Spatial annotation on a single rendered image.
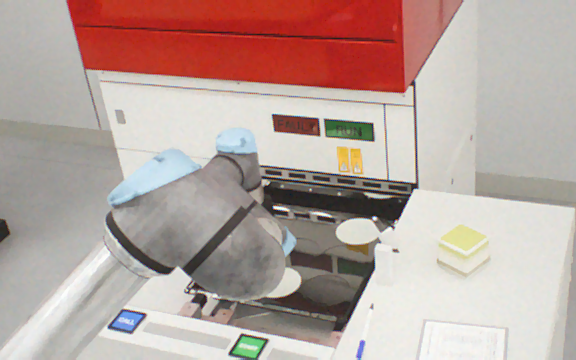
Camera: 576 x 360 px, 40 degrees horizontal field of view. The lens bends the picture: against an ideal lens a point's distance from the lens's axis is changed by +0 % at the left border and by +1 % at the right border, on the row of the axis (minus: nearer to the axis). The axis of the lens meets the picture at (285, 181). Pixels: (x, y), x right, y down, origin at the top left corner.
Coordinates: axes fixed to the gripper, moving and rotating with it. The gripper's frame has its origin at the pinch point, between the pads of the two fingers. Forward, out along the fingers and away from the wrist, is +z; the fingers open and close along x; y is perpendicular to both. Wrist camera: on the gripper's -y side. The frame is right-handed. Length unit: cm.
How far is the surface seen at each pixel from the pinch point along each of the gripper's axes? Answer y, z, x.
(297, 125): 19.3, -18.7, 29.7
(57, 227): -70, 91, 186
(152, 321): -20.3, -4.7, -10.8
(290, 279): 8.7, 1.3, -0.2
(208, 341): -10.5, -4.3, -19.6
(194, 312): -12.3, 0.6, -4.7
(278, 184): 13.3, -2.1, 32.7
